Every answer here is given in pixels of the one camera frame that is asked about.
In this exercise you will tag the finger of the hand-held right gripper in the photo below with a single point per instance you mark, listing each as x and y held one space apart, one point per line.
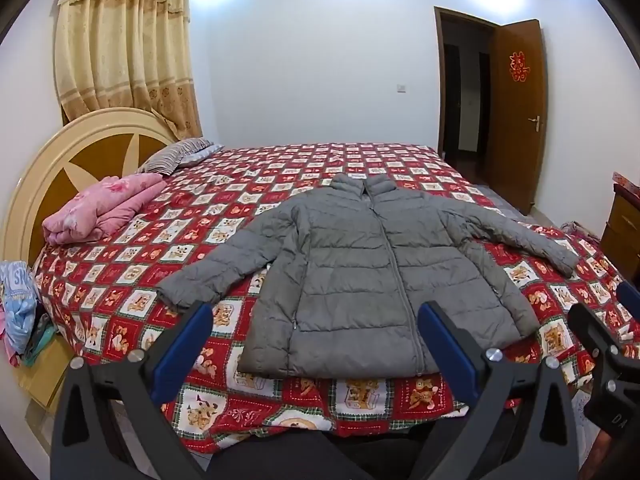
631 302
595 330

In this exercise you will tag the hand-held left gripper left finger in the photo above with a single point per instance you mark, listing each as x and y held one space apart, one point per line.
182 350

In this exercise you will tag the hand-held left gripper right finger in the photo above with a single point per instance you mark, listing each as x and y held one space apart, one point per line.
445 350

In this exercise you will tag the grey puffer jacket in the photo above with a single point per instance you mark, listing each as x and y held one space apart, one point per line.
350 270

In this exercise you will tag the person's right forearm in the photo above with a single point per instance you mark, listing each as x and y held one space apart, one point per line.
617 457

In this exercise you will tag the brown wooden dresser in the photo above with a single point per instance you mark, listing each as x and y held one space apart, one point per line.
622 230

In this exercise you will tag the pink box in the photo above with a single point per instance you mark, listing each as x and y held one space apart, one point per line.
625 178

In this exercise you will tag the light wooden nightstand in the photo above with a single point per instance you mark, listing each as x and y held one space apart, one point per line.
42 380

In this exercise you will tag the person's dark clothing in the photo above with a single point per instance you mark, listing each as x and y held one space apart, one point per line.
310 455

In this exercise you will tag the folded pink floral quilt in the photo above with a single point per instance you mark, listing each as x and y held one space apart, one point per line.
100 205

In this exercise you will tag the blue and white cloth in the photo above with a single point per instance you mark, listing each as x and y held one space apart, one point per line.
17 300

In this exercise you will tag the striped pillow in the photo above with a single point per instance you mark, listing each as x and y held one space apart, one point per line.
167 157

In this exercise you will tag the red checked printed bedspread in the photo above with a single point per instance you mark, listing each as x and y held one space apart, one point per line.
260 170

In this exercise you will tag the pale blue patterned pillow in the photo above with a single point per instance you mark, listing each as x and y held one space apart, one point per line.
202 154

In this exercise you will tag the cream wooden headboard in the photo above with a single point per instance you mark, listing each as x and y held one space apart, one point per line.
95 150

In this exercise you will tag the brown wooden door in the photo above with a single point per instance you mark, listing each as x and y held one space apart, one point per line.
517 110

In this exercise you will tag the red paper door decoration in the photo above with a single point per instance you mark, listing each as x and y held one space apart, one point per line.
517 66

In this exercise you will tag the yellow patterned curtain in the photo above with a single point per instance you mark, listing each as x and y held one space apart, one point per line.
125 50

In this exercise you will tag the dark wooden door frame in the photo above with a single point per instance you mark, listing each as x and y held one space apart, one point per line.
440 80

